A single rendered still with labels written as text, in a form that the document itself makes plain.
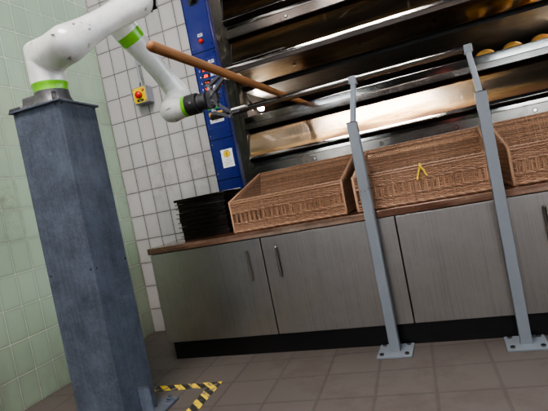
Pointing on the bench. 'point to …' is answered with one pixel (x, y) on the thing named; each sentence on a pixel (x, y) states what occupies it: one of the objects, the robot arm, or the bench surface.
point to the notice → (227, 157)
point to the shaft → (212, 68)
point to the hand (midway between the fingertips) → (240, 90)
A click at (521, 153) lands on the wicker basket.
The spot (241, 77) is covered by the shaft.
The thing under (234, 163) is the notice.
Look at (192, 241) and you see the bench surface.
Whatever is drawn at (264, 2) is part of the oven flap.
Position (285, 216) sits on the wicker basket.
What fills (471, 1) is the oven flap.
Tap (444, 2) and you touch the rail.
